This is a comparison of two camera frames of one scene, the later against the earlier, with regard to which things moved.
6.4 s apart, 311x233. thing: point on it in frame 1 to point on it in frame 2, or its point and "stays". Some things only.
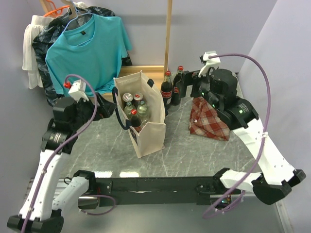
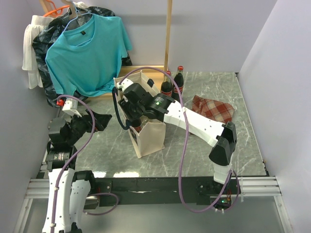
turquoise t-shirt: (93, 53) stays
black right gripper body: (200, 87) to (132, 111)
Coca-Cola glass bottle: (166, 91) stays
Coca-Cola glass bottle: (176, 96) stays
